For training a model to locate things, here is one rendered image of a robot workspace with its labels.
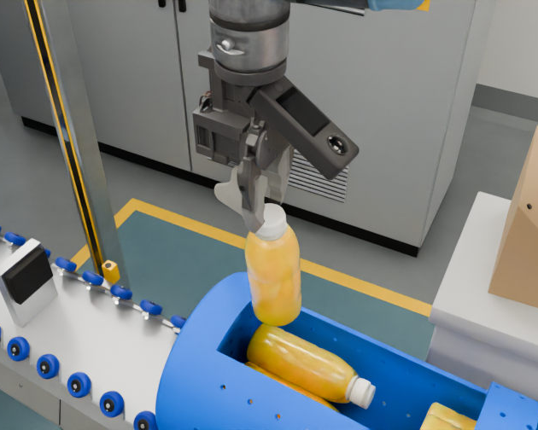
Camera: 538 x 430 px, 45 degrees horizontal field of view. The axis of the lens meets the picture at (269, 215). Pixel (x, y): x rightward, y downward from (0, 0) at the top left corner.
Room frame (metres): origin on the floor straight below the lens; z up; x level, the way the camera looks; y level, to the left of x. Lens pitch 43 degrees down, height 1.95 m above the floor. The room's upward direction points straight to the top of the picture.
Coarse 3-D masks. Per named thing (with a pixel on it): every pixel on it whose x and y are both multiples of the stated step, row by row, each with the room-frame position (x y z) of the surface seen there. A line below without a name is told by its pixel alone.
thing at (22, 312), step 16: (32, 240) 0.87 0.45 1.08; (16, 256) 0.83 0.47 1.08; (32, 256) 0.84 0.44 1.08; (0, 272) 0.79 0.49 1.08; (16, 272) 0.80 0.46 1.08; (32, 272) 0.82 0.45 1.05; (48, 272) 0.85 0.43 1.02; (0, 288) 0.79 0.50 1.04; (16, 288) 0.78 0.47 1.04; (32, 288) 0.81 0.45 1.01; (48, 288) 0.85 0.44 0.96; (16, 304) 0.79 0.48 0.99; (32, 304) 0.82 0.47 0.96; (48, 304) 0.84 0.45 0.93; (16, 320) 0.79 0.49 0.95
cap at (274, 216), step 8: (272, 208) 0.56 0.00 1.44; (280, 208) 0.56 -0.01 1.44; (264, 216) 0.55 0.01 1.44; (272, 216) 0.55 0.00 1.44; (280, 216) 0.55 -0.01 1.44; (264, 224) 0.54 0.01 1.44; (272, 224) 0.54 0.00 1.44; (280, 224) 0.54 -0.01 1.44; (264, 232) 0.54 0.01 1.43; (272, 232) 0.54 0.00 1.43; (280, 232) 0.54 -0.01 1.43
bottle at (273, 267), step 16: (288, 224) 0.57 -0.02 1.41; (256, 240) 0.54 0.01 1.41; (272, 240) 0.54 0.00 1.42; (288, 240) 0.54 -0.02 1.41; (256, 256) 0.53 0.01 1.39; (272, 256) 0.53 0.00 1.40; (288, 256) 0.53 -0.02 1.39; (256, 272) 0.53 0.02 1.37; (272, 272) 0.53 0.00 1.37; (288, 272) 0.53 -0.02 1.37; (256, 288) 0.54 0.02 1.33; (272, 288) 0.53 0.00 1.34; (288, 288) 0.53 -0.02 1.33; (256, 304) 0.55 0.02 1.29; (272, 304) 0.53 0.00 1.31; (288, 304) 0.54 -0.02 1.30; (272, 320) 0.54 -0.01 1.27; (288, 320) 0.54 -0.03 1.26
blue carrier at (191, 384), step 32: (224, 288) 0.62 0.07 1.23; (192, 320) 0.57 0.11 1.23; (224, 320) 0.56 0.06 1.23; (256, 320) 0.71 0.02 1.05; (320, 320) 0.66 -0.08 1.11; (192, 352) 0.52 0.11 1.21; (224, 352) 0.62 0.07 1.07; (352, 352) 0.63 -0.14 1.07; (384, 352) 0.60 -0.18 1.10; (160, 384) 0.50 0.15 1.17; (192, 384) 0.49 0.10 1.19; (224, 384) 0.48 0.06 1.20; (256, 384) 0.47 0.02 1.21; (384, 384) 0.58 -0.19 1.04; (416, 384) 0.57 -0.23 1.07; (448, 384) 0.55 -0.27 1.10; (160, 416) 0.48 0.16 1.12; (192, 416) 0.46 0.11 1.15; (224, 416) 0.45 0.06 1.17; (256, 416) 0.44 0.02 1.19; (288, 416) 0.43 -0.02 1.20; (320, 416) 0.43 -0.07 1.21; (352, 416) 0.56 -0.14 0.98; (384, 416) 0.55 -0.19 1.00; (416, 416) 0.54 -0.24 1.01; (480, 416) 0.41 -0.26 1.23; (512, 416) 0.42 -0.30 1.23
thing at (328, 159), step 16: (288, 80) 0.57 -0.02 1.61; (256, 96) 0.54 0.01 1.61; (272, 96) 0.54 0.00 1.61; (288, 96) 0.55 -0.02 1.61; (304, 96) 0.56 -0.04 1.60; (272, 112) 0.53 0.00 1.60; (288, 112) 0.53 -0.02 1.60; (304, 112) 0.54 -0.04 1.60; (320, 112) 0.55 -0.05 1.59; (288, 128) 0.52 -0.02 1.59; (304, 128) 0.52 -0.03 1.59; (320, 128) 0.53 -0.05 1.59; (336, 128) 0.53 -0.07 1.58; (304, 144) 0.51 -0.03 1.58; (320, 144) 0.50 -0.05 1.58; (336, 144) 0.51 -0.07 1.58; (352, 144) 0.52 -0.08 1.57; (320, 160) 0.50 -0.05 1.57; (336, 160) 0.49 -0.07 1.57; (336, 176) 0.49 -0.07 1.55
